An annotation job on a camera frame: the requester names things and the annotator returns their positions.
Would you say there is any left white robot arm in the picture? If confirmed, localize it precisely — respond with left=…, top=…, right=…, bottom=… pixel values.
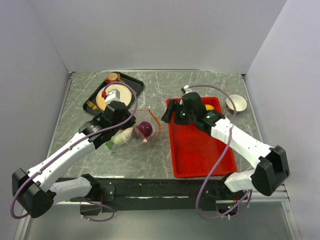
left=10, top=101, right=136, bottom=219

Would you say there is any gold fork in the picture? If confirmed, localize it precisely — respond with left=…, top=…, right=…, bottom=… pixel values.
left=86, top=101, right=100, bottom=111

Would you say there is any white bowl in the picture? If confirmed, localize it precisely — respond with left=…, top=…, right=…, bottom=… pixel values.
left=225, top=94, right=248, bottom=114

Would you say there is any clear zip bag orange zipper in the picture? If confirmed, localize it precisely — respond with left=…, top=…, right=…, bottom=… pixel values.
left=105, top=109, right=161, bottom=153

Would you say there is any aluminium frame rail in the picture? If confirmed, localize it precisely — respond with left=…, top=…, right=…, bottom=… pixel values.
left=24, top=183, right=291, bottom=205

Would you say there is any cream and orange plate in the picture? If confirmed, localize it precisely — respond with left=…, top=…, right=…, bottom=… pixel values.
left=95, top=84, right=132, bottom=111

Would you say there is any yellow lemon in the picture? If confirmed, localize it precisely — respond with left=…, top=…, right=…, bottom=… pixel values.
left=205, top=104, right=215, bottom=111

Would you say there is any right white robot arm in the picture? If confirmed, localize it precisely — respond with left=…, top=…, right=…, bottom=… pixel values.
left=161, top=92, right=290, bottom=199

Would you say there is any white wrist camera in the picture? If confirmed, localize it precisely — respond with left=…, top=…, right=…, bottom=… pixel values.
left=181, top=85, right=191, bottom=94
left=101, top=89, right=121, bottom=105

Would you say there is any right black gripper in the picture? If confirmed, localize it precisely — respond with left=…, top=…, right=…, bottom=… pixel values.
left=160, top=99, right=196, bottom=127

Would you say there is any purple onion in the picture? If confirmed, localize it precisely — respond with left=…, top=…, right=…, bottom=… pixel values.
left=137, top=121, right=153, bottom=137

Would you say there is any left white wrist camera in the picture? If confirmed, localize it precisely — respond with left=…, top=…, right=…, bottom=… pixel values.
left=101, top=89, right=121, bottom=105

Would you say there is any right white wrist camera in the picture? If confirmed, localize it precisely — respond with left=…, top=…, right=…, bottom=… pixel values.
left=181, top=85, right=191, bottom=94

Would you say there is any gold spoon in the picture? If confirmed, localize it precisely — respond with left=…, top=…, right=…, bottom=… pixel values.
left=119, top=78, right=137, bottom=94

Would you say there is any orange cup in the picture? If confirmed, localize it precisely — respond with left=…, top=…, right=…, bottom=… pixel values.
left=104, top=72, right=121, bottom=83

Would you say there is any dark green tray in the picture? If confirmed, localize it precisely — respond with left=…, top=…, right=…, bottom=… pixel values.
left=82, top=71, right=145, bottom=116

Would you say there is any red plastic bin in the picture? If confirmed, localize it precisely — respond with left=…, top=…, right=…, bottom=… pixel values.
left=168, top=96, right=238, bottom=178

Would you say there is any white radish with leaves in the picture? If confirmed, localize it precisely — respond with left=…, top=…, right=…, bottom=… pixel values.
left=105, top=127, right=134, bottom=150

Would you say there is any dark maroon passion fruit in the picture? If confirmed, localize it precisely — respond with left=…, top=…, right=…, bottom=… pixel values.
left=131, top=128, right=140, bottom=139

